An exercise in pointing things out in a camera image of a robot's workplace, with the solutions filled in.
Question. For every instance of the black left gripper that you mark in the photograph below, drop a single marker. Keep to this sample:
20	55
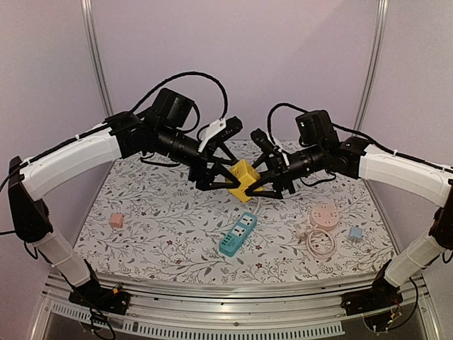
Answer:
204	179

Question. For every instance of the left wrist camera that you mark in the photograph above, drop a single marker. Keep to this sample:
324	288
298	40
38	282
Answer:
220	130

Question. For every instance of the floral patterned table mat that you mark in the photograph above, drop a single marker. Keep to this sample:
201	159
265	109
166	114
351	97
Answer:
172	231

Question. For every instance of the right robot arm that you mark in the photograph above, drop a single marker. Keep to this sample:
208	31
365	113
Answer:
339	150

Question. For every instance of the pink cube charger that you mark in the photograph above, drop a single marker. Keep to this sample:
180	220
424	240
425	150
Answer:
116	220

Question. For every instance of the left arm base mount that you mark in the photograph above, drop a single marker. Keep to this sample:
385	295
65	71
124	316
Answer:
112	300

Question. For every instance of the left aluminium frame post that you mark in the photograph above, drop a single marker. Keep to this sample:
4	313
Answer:
95	55

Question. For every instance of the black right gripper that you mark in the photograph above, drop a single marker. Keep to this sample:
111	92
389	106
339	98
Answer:
279	170

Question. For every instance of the aluminium front rail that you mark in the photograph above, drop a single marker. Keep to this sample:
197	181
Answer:
308	309

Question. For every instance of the yellow cube socket adapter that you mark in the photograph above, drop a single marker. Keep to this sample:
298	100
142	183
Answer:
246	175

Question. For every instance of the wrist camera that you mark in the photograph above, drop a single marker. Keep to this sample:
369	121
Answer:
220	130
261	139

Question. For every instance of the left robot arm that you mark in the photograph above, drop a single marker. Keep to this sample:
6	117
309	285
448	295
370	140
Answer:
156	129

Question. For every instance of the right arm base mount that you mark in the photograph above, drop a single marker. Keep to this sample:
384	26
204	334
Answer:
368	300

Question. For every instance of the teal power strip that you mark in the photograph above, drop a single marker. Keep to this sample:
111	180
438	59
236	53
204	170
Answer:
238	234

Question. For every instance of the right aluminium frame post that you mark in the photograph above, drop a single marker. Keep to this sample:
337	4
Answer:
378	38

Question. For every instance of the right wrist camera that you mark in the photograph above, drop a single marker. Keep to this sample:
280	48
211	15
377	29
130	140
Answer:
261	139

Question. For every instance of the aluminium frame post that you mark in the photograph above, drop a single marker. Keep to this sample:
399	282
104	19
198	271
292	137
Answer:
378	38
95	55

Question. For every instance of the light blue cube charger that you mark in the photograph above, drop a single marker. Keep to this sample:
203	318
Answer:
355	234

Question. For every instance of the round pink socket hub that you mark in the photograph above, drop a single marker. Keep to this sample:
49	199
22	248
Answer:
324	216

